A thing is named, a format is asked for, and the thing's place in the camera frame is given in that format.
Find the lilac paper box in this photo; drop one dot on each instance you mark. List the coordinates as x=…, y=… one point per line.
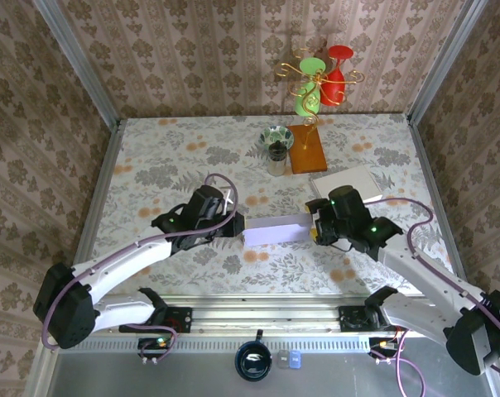
x=275, y=233

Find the white paper box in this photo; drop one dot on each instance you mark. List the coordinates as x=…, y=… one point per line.
x=345, y=178

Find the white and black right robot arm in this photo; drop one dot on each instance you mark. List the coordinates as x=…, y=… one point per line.
x=424, y=277

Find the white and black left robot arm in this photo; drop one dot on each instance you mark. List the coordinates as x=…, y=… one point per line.
x=121, y=264

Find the orange wooden board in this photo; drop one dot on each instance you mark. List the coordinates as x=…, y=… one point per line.
x=312, y=159

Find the glass jar with black lid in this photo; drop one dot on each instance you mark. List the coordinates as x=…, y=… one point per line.
x=277, y=165

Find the green leaf pattern bowl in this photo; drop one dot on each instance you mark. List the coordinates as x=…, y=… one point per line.
x=277, y=133

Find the green plastic goblet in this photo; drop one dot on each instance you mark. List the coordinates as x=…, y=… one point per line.
x=306, y=101

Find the red plastic goblet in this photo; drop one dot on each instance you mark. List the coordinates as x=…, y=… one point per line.
x=333, y=89

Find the blue memory card case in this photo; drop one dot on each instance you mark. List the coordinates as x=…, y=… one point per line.
x=295, y=359

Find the small circuit board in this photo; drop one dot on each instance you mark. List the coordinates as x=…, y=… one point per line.
x=382, y=344
x=157, y=342

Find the dark blue mug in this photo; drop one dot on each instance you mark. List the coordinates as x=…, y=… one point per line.
x=253, y=362

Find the grey metal shelf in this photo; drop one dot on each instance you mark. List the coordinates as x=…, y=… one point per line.
x=150, y=376

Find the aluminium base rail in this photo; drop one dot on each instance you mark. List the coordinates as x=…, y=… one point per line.
x=266, y=316

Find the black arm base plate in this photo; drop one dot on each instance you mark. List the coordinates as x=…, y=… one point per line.
x=349, y=320
x=184, y=319

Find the aluminium table side rail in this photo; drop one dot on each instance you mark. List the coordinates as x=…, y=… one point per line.
x=108, y=157
x=424, y=165

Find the aluminium frame post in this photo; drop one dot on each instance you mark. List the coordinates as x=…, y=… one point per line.
x=78, y=62
x=444, y=62

